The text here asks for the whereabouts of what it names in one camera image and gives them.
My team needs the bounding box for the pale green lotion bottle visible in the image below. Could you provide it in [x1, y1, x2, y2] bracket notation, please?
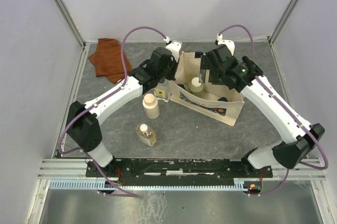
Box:
[189, 77, 203, 97]

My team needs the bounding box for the cream canvas tote bag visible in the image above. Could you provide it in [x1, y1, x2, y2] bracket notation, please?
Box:
[170, 52, 245, 126]

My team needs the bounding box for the amber liquid clear bottle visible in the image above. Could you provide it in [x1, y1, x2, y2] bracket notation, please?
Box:
[136, 123, 157, 147]

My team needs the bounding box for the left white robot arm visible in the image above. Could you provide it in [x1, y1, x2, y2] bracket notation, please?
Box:
[66, 42, 181, 177]

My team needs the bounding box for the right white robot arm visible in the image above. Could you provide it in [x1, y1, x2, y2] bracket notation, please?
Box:
[200, 44, 325, 177]

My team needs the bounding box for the square perfume bottle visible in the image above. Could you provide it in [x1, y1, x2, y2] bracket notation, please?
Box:
[154, 79, 171, 102]

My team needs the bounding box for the beige pump bottle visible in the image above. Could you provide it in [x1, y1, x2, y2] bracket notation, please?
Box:
[142, 93, 160, 119]

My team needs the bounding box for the brown folded towel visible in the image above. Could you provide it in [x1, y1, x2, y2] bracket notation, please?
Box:
[89, 38, 124, 84]

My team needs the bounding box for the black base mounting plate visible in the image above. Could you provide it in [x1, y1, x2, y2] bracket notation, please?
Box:
[85, 157, 274, 185]

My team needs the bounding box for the small circuit board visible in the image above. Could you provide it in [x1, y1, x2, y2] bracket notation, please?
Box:
[248, 183, 262, 193]

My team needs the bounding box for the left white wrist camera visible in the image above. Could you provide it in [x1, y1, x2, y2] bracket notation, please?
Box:
[164, 36, 182, 57]

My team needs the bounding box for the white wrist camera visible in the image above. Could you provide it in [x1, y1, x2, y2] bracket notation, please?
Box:
[164, 36, 182, 57]
[215, 34, 235, 55]

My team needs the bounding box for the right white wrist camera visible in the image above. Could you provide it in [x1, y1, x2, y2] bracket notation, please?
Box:
[215, 34, 235, 55]

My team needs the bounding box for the blue slotted cable duct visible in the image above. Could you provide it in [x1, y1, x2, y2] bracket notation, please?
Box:
[49, 179, 248, 192]

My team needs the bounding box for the aluminium frame rail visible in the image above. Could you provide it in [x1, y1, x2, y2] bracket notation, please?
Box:
[38, 157, 90, 180]

